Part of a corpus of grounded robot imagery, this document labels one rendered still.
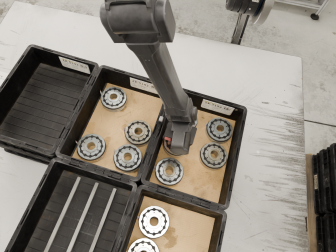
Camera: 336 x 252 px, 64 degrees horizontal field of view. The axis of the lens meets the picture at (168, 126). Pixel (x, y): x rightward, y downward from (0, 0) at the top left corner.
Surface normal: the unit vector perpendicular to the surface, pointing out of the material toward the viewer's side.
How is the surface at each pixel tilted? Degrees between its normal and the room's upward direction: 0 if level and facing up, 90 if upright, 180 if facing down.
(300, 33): 0
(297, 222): 0
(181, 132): 18
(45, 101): 0
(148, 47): 96
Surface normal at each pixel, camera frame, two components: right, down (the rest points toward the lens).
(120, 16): -0.27, 0.48
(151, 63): -0.16, 0.93
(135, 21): -0.25, 0.65
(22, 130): 0.07, -0.42
